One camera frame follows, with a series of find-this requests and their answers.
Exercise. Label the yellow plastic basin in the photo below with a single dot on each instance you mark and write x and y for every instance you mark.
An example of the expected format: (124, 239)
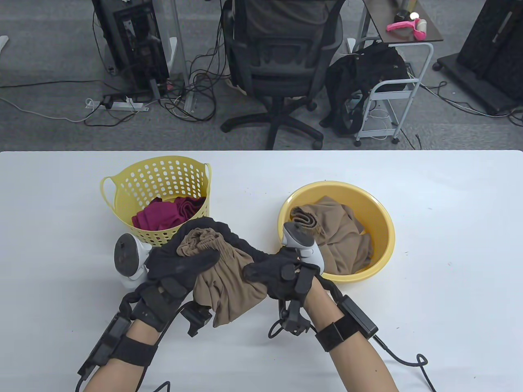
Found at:
(384, 237)

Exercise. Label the person's left hand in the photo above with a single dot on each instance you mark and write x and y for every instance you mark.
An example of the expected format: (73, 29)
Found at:
(171, 269)

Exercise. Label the yellow perforated plastic basket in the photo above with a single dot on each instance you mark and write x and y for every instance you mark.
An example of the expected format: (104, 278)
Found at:
(163, 171)

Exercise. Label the tan shorts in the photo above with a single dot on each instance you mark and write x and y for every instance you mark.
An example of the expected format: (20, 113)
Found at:
(339, 232)
(233, 281)

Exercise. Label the maroon shorts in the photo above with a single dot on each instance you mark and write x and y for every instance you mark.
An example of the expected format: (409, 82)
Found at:
(159, 214)

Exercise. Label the white cart with brown top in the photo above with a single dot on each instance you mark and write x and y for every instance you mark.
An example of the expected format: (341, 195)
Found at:
(408, 36)

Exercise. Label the black power pack box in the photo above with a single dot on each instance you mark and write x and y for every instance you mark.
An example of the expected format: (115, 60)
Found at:
(359, 316)

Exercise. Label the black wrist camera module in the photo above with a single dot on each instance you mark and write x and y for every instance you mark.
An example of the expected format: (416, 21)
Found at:
(294, 320)
(196, 318)

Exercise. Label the white power strip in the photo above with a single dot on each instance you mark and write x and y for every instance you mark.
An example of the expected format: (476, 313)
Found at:
(122, 105)

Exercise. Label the dark grey tracking controller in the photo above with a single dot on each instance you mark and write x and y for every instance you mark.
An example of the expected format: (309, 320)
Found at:
(126, 255)
(304, 249)

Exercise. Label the black rolling stand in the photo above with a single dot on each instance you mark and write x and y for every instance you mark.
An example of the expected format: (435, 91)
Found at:
(490, 49)

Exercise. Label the black office chair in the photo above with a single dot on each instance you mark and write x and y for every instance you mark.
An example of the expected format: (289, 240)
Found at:
(282, 65)

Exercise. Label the pink plastic gadget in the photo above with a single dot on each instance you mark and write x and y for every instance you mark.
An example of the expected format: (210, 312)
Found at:
(402, 26)

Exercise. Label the person's right hand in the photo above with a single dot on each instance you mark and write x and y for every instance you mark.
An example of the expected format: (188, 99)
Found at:
(286, 281)

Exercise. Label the black computer tower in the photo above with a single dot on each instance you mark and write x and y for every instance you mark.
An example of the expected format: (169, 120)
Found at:
(130, 41)

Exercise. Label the person's right forearm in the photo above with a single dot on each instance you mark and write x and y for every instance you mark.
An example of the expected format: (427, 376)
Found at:
(355, 367)

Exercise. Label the black backpack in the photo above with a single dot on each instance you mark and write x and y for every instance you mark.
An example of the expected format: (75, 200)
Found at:
(363, 73)

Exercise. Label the person's left forearm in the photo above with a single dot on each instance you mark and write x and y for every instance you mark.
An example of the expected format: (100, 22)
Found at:
(118, 375)

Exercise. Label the black mesh forearm pack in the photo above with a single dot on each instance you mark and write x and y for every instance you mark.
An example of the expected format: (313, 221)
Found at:
(106, 343)

